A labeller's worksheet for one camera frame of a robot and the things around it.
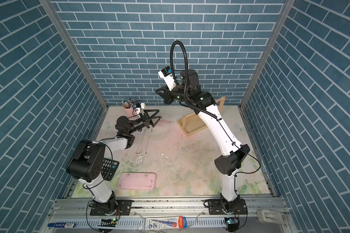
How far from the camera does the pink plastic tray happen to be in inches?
31.6

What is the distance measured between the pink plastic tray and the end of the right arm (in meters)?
0.48

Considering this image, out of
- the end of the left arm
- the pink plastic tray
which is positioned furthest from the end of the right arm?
the pink plastic tray

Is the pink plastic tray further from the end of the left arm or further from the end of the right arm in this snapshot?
the end of the right arm

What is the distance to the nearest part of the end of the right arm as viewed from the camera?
0.52m
